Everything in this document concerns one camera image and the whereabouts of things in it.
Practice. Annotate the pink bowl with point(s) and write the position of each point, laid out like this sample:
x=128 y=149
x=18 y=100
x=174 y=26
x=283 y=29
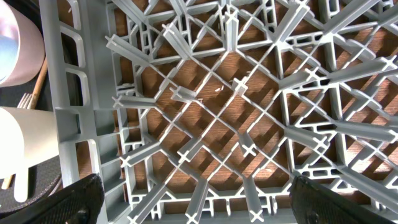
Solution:
x=22 y=47

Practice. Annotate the wooden chopstick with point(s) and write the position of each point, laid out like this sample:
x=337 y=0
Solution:
x=38 y=85

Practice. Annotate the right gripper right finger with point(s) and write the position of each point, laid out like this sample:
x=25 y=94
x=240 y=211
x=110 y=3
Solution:
x=313 y=203

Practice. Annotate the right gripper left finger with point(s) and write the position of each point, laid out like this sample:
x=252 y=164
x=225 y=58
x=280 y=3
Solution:
x=80 y=202

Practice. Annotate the white cup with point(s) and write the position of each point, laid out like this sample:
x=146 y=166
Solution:
x=28 y=137

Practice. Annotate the black round tray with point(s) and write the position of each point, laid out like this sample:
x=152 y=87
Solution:
x=28 y=136

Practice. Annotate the white plastic fork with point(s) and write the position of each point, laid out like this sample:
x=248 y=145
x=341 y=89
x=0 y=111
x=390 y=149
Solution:
x=25 y=101

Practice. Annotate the grey dishwasher rack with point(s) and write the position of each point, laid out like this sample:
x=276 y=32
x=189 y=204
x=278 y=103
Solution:
x=205 y=111

